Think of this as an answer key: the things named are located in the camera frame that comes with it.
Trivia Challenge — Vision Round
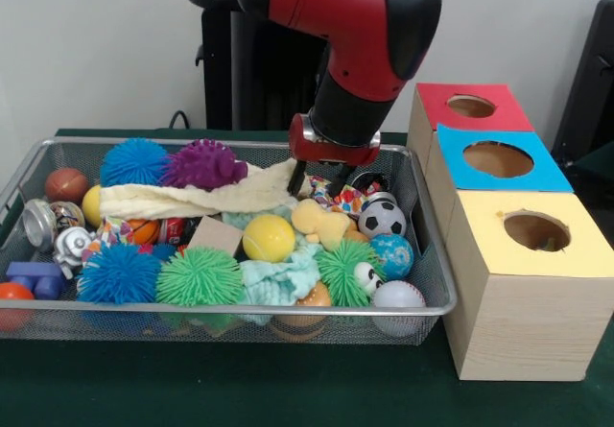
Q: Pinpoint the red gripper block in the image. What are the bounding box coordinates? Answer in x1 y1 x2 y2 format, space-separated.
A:
286 113 383 199

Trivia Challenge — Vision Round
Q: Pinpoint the small colourful dotted cloth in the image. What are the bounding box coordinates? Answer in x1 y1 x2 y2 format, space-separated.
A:
309 175 373 218

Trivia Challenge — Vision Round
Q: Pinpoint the green spiky ball white nub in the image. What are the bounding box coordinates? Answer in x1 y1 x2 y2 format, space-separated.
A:
155 247 245 308

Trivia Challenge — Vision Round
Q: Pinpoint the shallow mesh bin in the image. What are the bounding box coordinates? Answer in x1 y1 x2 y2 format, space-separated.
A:
0 136 458 346

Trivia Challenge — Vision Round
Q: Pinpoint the wooden box with three holes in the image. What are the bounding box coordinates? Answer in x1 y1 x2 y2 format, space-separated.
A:
406 82 614 381

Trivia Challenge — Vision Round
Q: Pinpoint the black and white soccer ball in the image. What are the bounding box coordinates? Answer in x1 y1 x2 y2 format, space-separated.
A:
358 201 408 239

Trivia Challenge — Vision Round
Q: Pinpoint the yellow tennis ball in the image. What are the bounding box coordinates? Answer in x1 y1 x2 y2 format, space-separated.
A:
242 214 296 264

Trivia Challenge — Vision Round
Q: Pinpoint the green spiky ball with eyes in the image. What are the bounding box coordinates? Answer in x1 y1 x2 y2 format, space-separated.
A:
316 239 388 308

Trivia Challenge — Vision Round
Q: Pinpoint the blue globe ball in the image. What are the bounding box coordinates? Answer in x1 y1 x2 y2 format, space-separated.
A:
368 233 415 278

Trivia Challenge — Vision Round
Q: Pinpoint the mint green cloth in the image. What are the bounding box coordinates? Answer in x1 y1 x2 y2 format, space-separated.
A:
238 243 325 327

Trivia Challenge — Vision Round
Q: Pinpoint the purple spiky toy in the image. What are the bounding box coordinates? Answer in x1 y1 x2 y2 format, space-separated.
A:
160 138 249 192

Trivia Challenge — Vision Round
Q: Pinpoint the cream muslin cloth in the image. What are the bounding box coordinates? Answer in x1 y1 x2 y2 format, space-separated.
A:
99 160 313 221

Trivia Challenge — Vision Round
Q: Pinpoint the blue spiky ball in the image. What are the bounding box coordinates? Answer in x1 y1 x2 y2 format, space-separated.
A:
99 137 170 188
76 243 164 306

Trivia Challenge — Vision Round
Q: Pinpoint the dark green table cloth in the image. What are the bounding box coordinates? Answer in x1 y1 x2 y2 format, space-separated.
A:
0 128 614 427

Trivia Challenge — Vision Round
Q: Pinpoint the dark green side-table cloth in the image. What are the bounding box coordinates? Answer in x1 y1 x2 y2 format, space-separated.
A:
573 141 614 170

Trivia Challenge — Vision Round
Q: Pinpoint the black upright panel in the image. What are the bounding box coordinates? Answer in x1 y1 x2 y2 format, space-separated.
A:
551 0 614 159

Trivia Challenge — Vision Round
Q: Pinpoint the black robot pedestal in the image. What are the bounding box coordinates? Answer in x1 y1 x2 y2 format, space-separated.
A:
185 0 332 133

